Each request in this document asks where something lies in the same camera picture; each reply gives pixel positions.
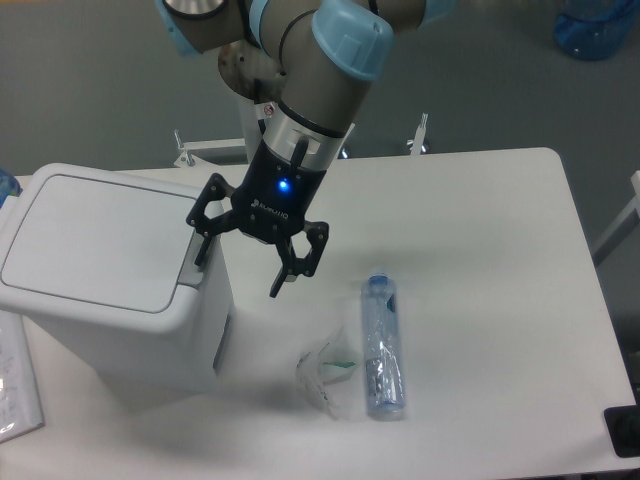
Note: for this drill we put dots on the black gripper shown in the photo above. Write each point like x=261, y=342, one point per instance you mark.
x=275, y=205

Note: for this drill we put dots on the white push-lid trash can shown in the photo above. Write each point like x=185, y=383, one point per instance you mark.
x=107, y=264

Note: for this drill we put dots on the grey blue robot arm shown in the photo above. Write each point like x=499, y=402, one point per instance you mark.
x=331, y=52

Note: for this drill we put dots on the crumpled white paper carton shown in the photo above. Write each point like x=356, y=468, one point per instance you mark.
x=327, y=363

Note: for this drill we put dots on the clear crushed plastic bottle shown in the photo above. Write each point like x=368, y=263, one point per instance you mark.
x=382, y=348

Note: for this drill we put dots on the blue bottle at left edge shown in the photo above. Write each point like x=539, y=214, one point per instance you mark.
x=9, y=186

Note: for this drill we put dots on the white notebook in plastic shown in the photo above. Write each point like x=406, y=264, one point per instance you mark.
x=21, y=407

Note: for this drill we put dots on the blue water jug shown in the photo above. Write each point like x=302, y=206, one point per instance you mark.
x=593, y=30

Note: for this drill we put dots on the black device at edge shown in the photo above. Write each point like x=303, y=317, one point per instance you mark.
x=623, y=427

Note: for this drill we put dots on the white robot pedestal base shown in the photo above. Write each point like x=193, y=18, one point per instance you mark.
x=218, y=118

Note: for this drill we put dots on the white frame at right edge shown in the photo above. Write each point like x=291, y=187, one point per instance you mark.
x=619, y=228

